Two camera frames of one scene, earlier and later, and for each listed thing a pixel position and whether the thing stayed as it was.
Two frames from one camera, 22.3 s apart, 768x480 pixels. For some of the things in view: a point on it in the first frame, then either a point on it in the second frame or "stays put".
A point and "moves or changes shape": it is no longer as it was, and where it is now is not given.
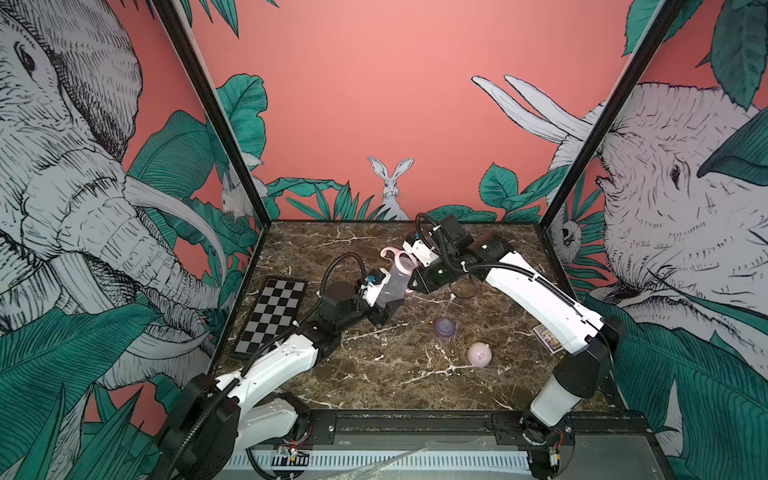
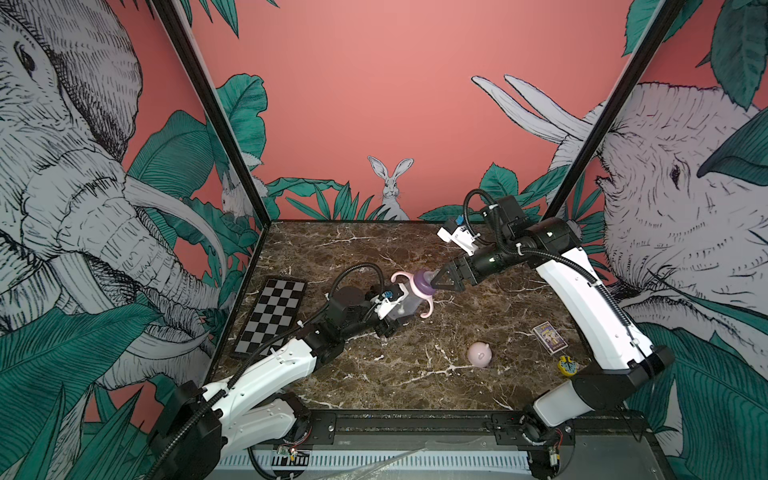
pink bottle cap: x=480 y=354 stays put
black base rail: x=423 y=428 stays put
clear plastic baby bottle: x=394 y=288 → x=409 y=306
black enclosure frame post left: x=173 y=21 stays put
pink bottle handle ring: x=404 y=261 → x=414 y=290
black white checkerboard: x=273 y=312 stays put
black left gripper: x=382 y=316 → x=385 y=328
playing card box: x=551 y=342 stays put
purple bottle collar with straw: x=444 y=327 moves or changes shape
